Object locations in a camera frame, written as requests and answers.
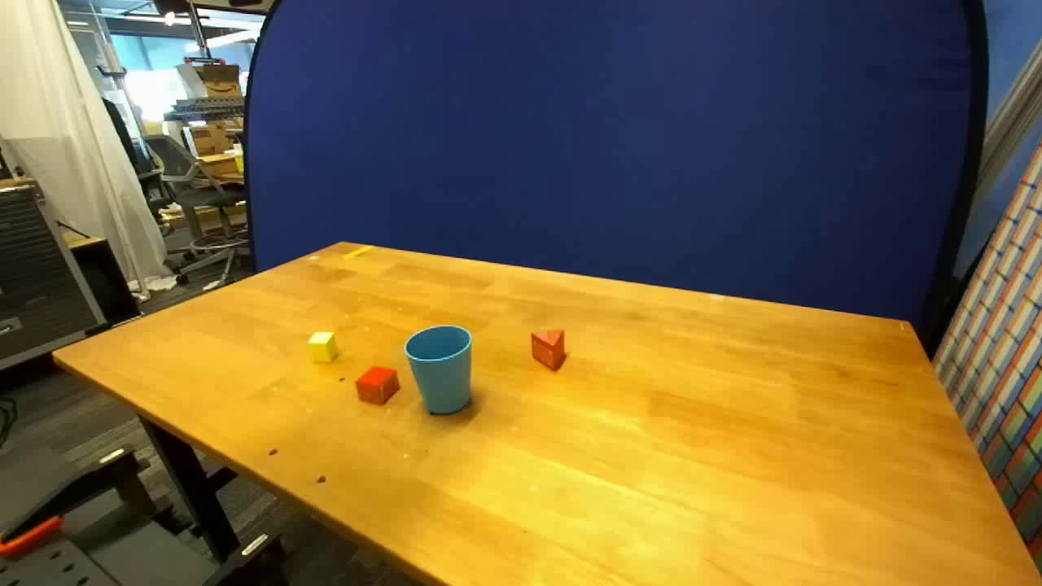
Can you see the yellow wooden cube block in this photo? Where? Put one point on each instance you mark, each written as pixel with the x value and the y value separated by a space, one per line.
pixel 324 346

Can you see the orange-red triangular wooden block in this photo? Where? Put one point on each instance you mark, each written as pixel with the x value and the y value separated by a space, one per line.
pixel 549 350

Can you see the blue plastic cup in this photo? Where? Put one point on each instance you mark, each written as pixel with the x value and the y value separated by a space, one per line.
pixel 439 374

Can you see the red wooden cube block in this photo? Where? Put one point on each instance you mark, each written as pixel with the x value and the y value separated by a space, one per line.
pixel 376 384

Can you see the blue fabric backdrop screen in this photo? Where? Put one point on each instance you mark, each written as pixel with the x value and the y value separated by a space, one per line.
pixel 606 142

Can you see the storage shelf with boxes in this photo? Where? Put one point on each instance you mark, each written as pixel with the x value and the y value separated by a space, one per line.
pixel 213 119

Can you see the grey office chair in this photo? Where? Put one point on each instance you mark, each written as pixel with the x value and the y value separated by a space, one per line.
pixel 179 197

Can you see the white curtain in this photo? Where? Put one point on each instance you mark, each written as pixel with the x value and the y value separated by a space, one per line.
pixel 74 132

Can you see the black equipment cabinet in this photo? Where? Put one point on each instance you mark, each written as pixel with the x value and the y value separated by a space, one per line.
pixel 38 271

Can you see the colourful checkered panel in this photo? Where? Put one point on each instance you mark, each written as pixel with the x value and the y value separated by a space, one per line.
pixel 1002 360

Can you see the black floor equipment base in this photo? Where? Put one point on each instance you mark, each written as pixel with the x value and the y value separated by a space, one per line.
pixel 74 523

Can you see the black table leg frame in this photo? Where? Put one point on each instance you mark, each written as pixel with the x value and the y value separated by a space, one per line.
pixel 197 489

